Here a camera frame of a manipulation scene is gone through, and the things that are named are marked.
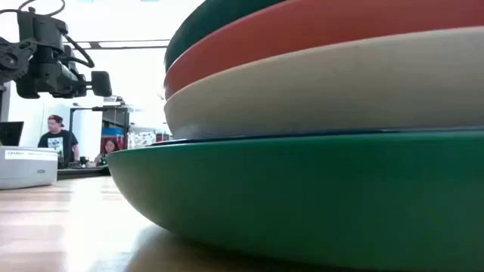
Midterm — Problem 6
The orange plate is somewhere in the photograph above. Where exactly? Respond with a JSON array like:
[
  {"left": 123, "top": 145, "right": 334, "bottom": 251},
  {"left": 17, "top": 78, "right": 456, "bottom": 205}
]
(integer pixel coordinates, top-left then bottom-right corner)
[{"left": 163, "top": 0, "right": 484, "bottom": 101}]

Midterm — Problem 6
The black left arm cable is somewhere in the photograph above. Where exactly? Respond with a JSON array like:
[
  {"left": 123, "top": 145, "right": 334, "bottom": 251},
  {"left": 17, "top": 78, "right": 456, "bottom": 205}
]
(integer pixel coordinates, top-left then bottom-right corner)
[{"left": 62, "top": 33, "right": 95, "bottom": 69}]

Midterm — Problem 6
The person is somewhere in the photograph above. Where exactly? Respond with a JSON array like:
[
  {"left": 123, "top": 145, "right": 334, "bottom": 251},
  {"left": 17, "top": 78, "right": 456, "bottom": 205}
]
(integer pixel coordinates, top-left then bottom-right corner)
[
  {"left": 94, "top": 138, "right": 122, "bottom": 167},
  {"left": 37, "top": 114, "right": 80, "bottom": 169}
]

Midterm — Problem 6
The white dish brush holder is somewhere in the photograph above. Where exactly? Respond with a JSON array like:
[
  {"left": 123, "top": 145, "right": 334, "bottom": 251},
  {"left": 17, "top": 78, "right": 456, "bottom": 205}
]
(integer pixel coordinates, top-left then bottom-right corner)
[{"left": 0, "top": 146, "right": 59, "bottom": 190}]

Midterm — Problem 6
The cream plate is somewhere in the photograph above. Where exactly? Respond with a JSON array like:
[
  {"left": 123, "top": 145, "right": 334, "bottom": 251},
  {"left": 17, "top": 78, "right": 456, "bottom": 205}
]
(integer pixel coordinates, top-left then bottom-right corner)
[{"left": 163, "top": 25, "right": 484, "bottom": 141}]

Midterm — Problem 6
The dark teal plate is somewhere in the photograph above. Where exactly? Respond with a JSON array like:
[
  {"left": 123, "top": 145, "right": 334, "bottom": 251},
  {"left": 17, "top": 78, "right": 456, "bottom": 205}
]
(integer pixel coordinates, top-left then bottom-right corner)
[{"left": 163, "top": 0, "right": 288, "bottom": 73}]

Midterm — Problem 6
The black metal shelf frame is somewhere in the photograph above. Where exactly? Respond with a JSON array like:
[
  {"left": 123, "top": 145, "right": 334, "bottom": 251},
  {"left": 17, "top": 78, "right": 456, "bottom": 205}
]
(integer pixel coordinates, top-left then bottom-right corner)
[{"left": 69, "top": 104, "right": 132, "bottom": 163}]

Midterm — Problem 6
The large green plate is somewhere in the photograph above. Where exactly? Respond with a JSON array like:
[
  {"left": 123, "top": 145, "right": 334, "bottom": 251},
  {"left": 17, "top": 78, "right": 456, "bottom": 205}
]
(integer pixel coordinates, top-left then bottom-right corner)
[{"left": 107, "top": 129, "right": 484, "bottom": 272}]

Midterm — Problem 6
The white printed cloth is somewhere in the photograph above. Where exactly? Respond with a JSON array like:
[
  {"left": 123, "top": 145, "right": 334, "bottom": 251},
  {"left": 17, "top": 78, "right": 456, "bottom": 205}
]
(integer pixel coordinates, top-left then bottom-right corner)
[{"left": 127, "top": 130, "right": 157, "bottom": 149}]

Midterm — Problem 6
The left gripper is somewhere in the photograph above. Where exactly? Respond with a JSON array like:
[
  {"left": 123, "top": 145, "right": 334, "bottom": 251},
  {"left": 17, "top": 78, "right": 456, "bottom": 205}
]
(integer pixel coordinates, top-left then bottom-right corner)
[{"left": 15, "top": 60, "right": 113, "bottom": 100}]

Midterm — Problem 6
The black table frame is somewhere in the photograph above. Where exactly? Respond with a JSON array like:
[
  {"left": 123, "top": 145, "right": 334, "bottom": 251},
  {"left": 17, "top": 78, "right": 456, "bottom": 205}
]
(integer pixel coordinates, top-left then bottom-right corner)
[{"left": 56, "top": 167, "right": 111, "bottom": 179}]

